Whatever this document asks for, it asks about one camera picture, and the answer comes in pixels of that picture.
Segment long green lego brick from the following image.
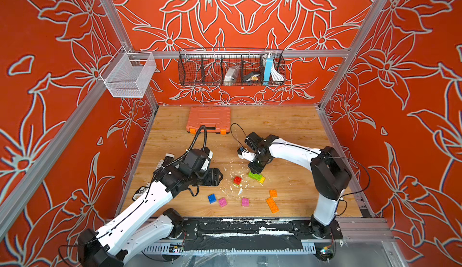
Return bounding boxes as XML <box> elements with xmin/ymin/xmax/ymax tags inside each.
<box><xmin>248</xmin><ymin>172</ymin><xmax>261</xmax><ymax>181</ymax></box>

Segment red lego brick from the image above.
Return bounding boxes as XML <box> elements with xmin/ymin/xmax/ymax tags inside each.
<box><xmin>233</xmin><ymin>176</ymin><xmax>243</xmax><ymax>186</ymax></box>

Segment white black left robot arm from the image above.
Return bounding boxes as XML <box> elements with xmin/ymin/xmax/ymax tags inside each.
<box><xmin>77</xmin><ymin>141</ymin><xmax>223</xmax><ymax>267</ymax></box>

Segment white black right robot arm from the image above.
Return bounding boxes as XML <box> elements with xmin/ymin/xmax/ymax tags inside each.
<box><xmin>237</xmin><ymin>132</ymin><xmax>353</xmax><ymax>239</ymax></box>

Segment blue lego brick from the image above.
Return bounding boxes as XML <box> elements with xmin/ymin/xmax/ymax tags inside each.
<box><xmin>208</xmin><ymin>194</ymin><xmax>217</xmax><ymax>204</ymax></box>

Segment pink lego brick left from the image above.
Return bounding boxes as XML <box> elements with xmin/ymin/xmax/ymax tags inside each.
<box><xmin>218</xmin><ymin>198</ymin><xmax>227</xmax><ymax>208</ymax></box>

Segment pink lego brick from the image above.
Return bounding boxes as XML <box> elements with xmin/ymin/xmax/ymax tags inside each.
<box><xmin>218</xmin><ymin>198</ymin><xmax>227</xmax><ymax>208</ymax></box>
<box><xmin>241</xmin><ymin>198</ymin><xmax>250</xmax><ymax>207</ymax></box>

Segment small orange lego brick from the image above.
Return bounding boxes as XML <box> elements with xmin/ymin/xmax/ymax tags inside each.
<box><xmin>269</xmin><ymin>190</ymin><xmax>277</xmax><ymax>198</ymax></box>

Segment pink lego brick right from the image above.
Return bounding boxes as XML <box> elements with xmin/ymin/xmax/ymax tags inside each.
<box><xmin>241</xmin><ymin>198</ymin><xmax>250</xmax><ymax>207</ymax></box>

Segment long orange lego brick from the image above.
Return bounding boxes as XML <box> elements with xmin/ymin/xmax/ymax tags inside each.
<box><xmin>266</xmin><ymin>197</ymin><xmax>279</xmax><ymax>214</ymax></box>

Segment orange plastic tool case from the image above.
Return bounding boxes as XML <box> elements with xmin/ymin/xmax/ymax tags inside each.
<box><xmin>186</xmin><ymin>107</ymin><xmax>231</xmax><ymax>135</ymax></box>

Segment black small item in basket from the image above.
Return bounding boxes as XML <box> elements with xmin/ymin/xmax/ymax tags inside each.
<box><xmin>243</xmin><ymin>72</ymin><xmax>261</xmax><ymax>83</ymax></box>

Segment clear plastic bag in basket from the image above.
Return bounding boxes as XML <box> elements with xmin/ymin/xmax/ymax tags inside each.
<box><xmin>223</xmin><ymin>66</ymin><xmax>240</xmax><ymax>86</ymax></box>

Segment white cables in basket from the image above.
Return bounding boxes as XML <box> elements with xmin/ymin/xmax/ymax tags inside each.
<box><xmin>271</xmin><ymin>63</ymin><xmax>285</xmax><ymax>85</ymax></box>

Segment black wire wall basket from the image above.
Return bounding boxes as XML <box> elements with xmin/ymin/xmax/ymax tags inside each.
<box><xmin>178</xmin><ymin>47</ymin><xmax>286</xmax><ymax>87</ymax></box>

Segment white wire wall basket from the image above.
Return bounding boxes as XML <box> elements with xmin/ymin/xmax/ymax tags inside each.
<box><xmin>101</xmin><ymin>52</ymin><xmax>156</xmax><ymax>98</ymax></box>

